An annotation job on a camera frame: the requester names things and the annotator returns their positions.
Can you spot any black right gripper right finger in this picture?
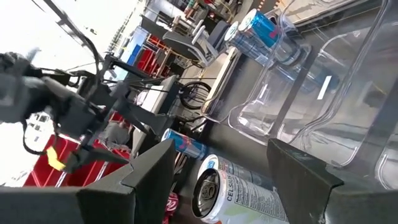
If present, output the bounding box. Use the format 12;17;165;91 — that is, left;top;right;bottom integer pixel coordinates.
266;138;398;224

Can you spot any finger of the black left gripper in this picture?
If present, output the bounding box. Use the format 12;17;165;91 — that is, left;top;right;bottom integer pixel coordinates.
64;146;131;174
111;99;170;135

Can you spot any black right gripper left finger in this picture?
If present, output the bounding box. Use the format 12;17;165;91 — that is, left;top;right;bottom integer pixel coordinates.
0;138;177;224

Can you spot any red Coca-Cola can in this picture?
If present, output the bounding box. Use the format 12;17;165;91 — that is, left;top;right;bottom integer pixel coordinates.
161;192;180;224

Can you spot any white Celsius can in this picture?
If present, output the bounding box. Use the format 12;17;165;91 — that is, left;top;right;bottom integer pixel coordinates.
190;167;290;224

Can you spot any yellow tape tag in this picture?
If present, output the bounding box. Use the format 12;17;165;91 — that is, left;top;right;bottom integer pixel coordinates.
45;146;67;172

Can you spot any clear plastic bin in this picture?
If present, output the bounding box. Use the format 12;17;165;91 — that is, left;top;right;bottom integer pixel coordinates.
228;7;313;147
357;0;398;190
267;0;392;175

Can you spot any grey office chair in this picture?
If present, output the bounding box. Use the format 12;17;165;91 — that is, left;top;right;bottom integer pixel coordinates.
161;18;233;68

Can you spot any black rig frame strut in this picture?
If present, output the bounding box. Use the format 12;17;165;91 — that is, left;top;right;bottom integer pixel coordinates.
40;0;105;63

